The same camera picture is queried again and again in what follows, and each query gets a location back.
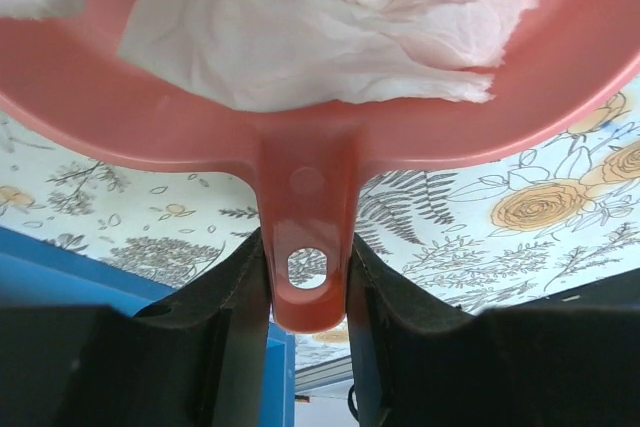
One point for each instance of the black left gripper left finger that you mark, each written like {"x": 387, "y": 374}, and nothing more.
{"x": 193, "y": 358}

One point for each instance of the blue pink yellow shelf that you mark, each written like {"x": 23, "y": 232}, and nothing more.
{"x": 38, "y": 274}

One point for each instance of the pink dustpan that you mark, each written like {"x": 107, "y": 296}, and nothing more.
{"x": 63, "y": 79}

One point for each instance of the aluminium rail frame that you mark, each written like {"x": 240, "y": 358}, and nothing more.
{"x": 323, "y": 375}

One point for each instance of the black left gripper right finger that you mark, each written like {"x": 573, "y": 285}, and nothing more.
{"x": 418, "y": 361}

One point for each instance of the floral table mat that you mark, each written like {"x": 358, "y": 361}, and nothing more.
{"x": 552, "y": 217}

